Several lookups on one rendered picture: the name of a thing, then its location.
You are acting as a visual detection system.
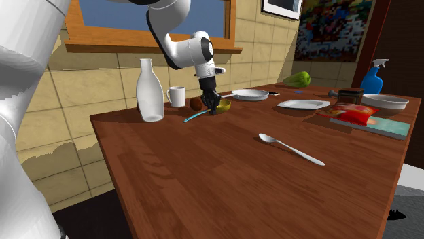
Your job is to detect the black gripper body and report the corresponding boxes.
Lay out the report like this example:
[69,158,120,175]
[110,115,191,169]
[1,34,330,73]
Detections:
[198,76,218,98]

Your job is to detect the yellow-green small bowl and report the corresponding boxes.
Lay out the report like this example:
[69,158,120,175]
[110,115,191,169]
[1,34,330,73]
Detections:
[215,99,232,114]

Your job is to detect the brown round fruit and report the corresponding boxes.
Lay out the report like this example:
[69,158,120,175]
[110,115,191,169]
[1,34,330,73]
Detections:
[189,96,204,112]

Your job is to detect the blue pen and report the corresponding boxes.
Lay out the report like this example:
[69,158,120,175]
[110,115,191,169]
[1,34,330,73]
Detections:
[183,109,213,124]

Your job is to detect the white mug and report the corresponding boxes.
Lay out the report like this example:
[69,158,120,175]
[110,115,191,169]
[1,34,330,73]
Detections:
[165,86,187,108]

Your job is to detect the white frying pan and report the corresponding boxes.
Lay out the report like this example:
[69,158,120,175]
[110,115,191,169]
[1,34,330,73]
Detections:
[220,88,270,102]

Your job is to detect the white bottle vase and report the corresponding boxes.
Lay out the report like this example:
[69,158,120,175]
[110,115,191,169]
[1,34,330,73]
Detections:
[136,58,165,123]

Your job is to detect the brown wooden table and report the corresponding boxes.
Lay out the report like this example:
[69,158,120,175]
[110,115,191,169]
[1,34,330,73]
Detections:
[89,82,422,239]

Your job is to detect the green bell pepper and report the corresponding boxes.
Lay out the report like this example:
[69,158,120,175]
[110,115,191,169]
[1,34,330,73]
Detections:
[282,71,312,89]

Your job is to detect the white plate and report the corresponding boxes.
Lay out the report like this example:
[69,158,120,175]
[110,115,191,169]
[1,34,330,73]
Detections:
[277,99,332,111]

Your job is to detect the white spoon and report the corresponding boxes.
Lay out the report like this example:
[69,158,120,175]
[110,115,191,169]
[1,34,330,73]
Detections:
[258,132,326,167]

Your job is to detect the wooden framed window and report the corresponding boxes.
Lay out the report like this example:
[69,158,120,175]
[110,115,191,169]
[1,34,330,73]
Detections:
[64,0,243,55]

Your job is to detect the dark brown box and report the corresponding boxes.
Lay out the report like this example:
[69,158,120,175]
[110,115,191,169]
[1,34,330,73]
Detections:
[337,87,366,106]

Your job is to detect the red snack bag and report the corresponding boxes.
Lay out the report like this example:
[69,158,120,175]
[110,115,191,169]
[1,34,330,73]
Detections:
[315,101,381,127]

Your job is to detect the blue spray bottle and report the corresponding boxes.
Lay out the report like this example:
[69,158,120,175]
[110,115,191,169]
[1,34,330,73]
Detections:
[359,58,390,96]

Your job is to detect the white wide bowl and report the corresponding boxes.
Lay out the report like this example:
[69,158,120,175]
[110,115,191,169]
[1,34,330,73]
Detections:
[360,94,410,119]

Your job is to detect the teal book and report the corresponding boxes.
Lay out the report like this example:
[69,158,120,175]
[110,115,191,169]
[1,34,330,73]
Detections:
[329,115,412,141]

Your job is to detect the dark brown door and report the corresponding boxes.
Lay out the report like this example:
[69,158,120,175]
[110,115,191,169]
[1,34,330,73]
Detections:
[351,0,424,170]

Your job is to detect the small black floor object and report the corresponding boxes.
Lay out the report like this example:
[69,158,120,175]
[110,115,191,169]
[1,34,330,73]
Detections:
[387,208,407,221]

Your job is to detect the white framed wall picture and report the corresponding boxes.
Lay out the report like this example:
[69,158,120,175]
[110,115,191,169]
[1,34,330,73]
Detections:
[260,0,303,21]

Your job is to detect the colourful mosaic wall picture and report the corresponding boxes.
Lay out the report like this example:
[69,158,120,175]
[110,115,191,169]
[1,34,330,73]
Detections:
[292,0,377,63]

